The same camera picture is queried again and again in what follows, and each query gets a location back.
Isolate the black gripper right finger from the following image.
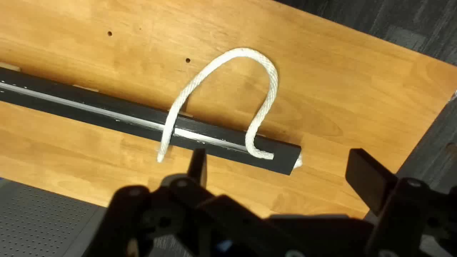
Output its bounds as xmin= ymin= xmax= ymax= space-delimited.
xmin=345 ymin=148 xmax=457 ymax=257

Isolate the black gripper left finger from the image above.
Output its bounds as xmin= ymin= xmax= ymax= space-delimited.
xmin=85 ymin=148 xmax=269 ymax=257

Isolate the white braided rope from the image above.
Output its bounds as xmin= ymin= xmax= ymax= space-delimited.
xmin=156 ymin=46 xmax=281 ymax=165

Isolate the perforated optical breadboard table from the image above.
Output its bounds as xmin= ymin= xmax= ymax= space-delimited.
xmin=0 ymin=178 xmax=112 ymax=257

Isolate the long black groove rail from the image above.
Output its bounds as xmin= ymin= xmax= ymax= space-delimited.
xmin=0 ymin=66 xmax=303 ymax=178

